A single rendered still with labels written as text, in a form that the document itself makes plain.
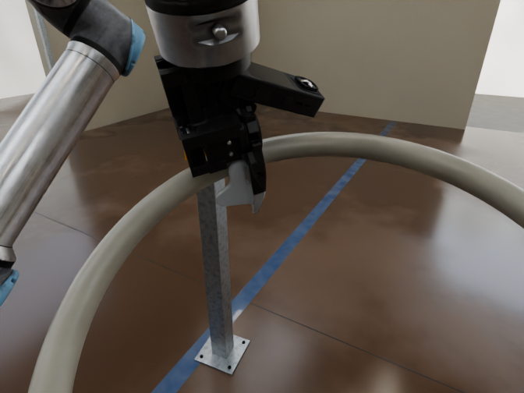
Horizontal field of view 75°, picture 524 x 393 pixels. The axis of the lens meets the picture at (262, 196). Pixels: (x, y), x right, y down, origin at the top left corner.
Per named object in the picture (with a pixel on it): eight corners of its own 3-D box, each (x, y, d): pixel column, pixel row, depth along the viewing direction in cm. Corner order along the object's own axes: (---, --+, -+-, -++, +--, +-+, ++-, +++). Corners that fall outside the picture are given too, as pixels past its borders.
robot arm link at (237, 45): (235, -34, 31) (277, 3, 25) (242, 22, 35) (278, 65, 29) (137, -14, 30) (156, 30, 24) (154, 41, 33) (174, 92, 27)
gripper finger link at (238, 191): (221, 222, 45) (203, 162, 39) (263, 208, 46) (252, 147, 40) (227, 237, 42) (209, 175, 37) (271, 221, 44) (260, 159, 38)
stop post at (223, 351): (250, 341, 172) (246, 129, 122) (231, 375, 155) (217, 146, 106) (215, 329, 179) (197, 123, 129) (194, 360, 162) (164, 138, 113)
